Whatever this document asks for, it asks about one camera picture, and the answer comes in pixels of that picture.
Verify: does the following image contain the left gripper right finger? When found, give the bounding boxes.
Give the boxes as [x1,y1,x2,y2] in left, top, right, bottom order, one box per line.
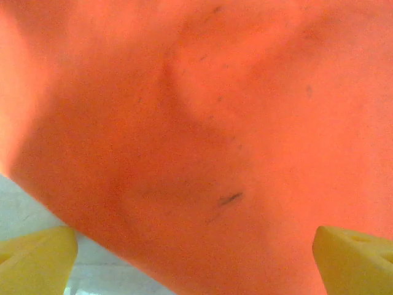
[311,226,393,295]

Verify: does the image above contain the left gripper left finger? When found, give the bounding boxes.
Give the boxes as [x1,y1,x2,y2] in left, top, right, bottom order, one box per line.
[0,226,77,295]

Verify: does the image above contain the orange shorts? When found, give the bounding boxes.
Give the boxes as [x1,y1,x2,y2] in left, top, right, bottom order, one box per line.
[0,0,393,295]

